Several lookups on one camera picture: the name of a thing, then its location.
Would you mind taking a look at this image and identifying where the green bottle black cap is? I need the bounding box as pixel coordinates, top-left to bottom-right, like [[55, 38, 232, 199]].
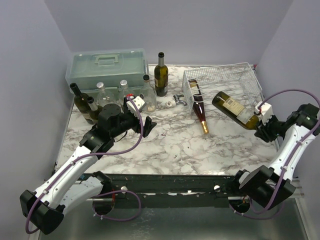
[[211, 91, 260, 130]]

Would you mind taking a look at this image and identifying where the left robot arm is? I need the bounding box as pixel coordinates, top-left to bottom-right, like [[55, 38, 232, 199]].
[[19, 95, 156, 235]]

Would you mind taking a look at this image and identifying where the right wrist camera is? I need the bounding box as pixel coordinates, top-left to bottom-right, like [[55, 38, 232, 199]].
[[254, 101, 274, 125]]

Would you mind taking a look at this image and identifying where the dark green brown-label wine bottle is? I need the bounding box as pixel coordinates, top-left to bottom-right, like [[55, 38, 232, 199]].
[[154, 52, 169, 97]]

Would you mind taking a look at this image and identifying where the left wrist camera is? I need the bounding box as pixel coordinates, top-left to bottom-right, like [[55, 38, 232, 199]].
[[125, 94, 146, 118]]

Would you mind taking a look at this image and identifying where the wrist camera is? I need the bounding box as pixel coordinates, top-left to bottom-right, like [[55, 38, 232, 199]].
[[125, 94, 146, 118], [254, 101, 274, 125]]

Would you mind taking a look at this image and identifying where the clear bottle dark label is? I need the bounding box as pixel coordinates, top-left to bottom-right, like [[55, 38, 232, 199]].
[[119, 79, 131, 101]]

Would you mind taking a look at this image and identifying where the clear bottle red cap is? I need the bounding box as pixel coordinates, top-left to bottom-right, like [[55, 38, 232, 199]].
[[96, 82, 117, 107]]

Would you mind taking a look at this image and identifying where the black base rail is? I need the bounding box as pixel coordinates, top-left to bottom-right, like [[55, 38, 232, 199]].
[[79, 171, 245, 209]]

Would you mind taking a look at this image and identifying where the red bottle gold foil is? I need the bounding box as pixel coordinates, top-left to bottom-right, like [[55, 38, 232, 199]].
[[188, 79, 209, 134]]

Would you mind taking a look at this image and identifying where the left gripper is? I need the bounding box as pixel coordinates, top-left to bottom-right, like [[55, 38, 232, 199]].
[[111, 98, 157, 139]]

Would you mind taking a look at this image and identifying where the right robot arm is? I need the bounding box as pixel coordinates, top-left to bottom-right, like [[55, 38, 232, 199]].
[[230, 102, 320, 210]]

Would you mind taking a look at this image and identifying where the dark green bottle black neck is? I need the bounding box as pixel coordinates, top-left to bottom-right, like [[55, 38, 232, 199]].
[[69, 83, 94, 125]]

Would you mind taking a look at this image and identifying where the green plastic toolbox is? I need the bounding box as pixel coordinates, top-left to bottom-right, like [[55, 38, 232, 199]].
[[65, 48, 149, 95]]

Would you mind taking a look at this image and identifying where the white plastic pipe fitting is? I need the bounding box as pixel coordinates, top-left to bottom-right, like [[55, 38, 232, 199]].
[[163, 100, 176, 108]]

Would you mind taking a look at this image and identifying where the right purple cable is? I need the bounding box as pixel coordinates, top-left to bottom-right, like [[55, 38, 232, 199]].
[[228, 88, 320, 220]]

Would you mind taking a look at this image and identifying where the clear glass wine bottle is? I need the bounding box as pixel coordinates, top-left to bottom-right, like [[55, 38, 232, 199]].
[[140, 74, 157, 113]]

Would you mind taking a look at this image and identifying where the white wire wine rack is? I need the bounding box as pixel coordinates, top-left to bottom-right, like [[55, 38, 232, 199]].
[[182, 62, 264, 112]]

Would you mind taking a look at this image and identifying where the olive bottle silver cap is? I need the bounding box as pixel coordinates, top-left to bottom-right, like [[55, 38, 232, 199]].
[[86, 96, 103, 124]]

